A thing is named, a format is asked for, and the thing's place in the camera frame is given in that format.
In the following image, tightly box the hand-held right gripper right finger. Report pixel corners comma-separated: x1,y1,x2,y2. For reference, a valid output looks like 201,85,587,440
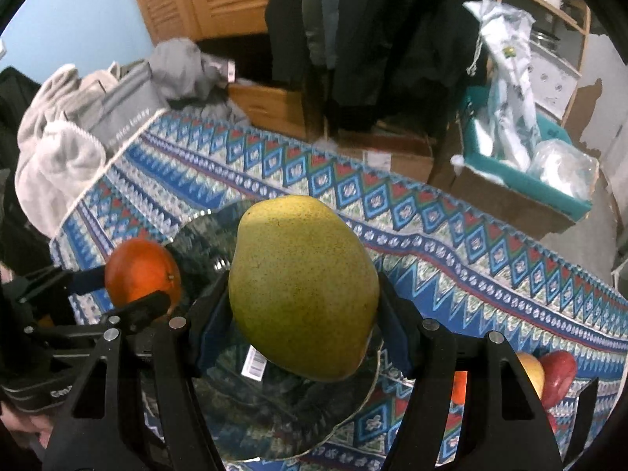
375,275,565,471

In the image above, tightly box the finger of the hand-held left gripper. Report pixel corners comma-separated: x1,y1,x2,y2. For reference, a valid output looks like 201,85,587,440
10,265,111,305
24,290,171,349

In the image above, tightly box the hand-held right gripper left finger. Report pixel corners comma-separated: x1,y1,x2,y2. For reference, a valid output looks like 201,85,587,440
42,270,246,471

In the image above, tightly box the small orange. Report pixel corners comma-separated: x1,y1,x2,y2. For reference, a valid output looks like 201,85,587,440
104,238,182,317

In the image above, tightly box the yellow-green mango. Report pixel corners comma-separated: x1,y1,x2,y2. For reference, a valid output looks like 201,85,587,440
228,195,381,382

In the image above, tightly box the dark glass bowl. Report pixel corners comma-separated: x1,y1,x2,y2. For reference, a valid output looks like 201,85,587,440
167,200,386,462

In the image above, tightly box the yellow apple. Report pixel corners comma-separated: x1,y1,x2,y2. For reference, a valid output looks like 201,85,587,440
515,352,546,403

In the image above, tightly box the person's left hand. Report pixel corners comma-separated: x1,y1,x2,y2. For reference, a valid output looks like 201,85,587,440
0,405,55,452

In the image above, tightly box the blue patterned tablecloth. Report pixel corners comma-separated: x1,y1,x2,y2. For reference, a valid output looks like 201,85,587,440
49,108,628,467

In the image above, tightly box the white trimmed towel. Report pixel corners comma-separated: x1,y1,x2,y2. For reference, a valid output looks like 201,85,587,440
15,120,109,236

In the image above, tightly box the large cardboard box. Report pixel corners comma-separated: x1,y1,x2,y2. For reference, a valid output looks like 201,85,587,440
432,108,602,241

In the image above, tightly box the grey fabric bag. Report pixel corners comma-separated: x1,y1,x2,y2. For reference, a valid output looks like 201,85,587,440
91,61,170,155

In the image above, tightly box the brown cardboard box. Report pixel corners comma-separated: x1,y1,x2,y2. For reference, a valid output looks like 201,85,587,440
324,122,437,184

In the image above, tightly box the black bag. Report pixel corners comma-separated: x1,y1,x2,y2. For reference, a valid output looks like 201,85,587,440
0,66,55,276

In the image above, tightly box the teal box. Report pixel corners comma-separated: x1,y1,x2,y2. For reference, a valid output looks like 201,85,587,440
461,86,597,219

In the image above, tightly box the wooden drawer box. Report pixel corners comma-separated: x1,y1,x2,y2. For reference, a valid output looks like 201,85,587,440
228,81,310,141

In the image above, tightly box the grey hoodie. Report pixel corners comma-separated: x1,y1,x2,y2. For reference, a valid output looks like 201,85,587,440
147,38,236,104

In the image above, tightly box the clear plastic bag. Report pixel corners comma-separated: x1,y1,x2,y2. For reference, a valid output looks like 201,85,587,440
527,140,600,202

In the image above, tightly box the black hanging jacket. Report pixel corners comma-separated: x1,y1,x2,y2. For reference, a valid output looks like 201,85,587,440
265,0,344,84
326,0,491,133

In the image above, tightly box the white printed box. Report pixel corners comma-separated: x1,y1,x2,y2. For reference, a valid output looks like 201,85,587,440
530,49,582,119

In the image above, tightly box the wooden shelf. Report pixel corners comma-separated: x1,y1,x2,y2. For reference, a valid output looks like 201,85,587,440
495,0,592,123

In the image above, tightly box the white printed drawstring bag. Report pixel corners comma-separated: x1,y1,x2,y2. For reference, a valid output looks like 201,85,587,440
464,0,543,170

